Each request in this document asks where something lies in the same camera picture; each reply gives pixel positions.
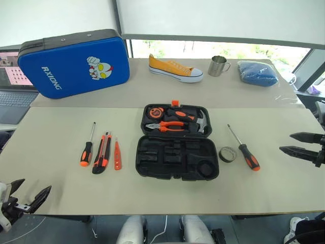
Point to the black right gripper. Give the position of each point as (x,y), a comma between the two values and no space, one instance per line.
(321,155)

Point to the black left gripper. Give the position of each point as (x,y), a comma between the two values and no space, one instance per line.
(14,204)

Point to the black orange utility knife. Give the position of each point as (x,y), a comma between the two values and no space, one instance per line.
(100,162)

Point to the black tool case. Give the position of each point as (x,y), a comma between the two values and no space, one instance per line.
(162,167)

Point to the long black orange screwdriver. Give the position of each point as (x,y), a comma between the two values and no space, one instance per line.
(250,157)

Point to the short black orange screwdriver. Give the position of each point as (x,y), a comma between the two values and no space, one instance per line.
(86,155)

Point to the black electrical tape roll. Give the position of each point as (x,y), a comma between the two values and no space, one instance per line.
(223,159)

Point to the blue cloth in plastic bag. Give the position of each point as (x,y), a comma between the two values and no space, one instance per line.
(257,73)

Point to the white sneaker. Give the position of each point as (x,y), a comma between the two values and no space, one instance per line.
(292,231)

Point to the grey laptop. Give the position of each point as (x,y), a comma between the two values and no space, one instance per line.
(15,99)

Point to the orange voltage tester pen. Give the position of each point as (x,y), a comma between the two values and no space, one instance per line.
(117,160)

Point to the silver left robot leg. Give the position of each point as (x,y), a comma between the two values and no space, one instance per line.
(130,231)

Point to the silver robot leg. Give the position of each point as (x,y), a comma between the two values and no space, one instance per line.
(196,231)
(130,231)

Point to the steel mug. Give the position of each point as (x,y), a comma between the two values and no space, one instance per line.
(215,67)

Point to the blue padded case with cartoon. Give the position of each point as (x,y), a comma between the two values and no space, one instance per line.
(71,73)

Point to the silver right robot leg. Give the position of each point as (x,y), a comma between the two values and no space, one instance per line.
(196,231)

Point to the orange black tape measure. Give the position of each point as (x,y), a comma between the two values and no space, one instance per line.
(155,112)

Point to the yellow canvas shoe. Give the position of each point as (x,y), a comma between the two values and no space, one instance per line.
(172,68)

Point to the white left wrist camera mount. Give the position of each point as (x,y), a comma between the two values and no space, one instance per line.
(4,191)

